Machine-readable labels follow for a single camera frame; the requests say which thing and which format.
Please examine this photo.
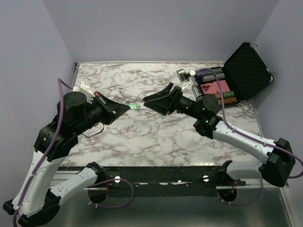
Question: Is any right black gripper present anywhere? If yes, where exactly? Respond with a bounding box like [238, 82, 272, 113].
[143, 82, 202, 120]

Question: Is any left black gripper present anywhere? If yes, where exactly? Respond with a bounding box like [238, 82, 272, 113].
[75, 91, 132, 135]

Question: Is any green key tag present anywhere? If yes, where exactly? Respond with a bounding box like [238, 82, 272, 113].
[128, 104, 140, 110]

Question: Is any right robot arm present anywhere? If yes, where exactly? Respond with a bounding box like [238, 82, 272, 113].
[143, 83, 295, 187]

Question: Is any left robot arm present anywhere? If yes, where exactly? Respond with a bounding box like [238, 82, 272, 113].
[3, 91, 130, 227]

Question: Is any red playing card deck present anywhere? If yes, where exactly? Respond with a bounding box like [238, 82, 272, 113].
[200, 82, 218, 94]

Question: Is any pink playing card deck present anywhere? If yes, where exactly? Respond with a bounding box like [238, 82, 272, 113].
[213, 80, 230, 93]

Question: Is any black poker chip case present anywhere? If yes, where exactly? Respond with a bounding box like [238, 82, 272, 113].
[193, 42, 274, 108]

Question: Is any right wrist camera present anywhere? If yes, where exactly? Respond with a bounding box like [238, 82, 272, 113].
[176, 69, 196, 90]

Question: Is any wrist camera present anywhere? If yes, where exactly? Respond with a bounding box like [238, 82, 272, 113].
[176, 69, 196, 90]
[72, 78, 95, 101]

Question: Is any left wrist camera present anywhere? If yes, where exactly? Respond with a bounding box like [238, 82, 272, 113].
[72, 78, 95, 101]

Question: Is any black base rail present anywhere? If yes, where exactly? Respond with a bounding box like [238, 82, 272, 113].
[54, 162, 251, 198]

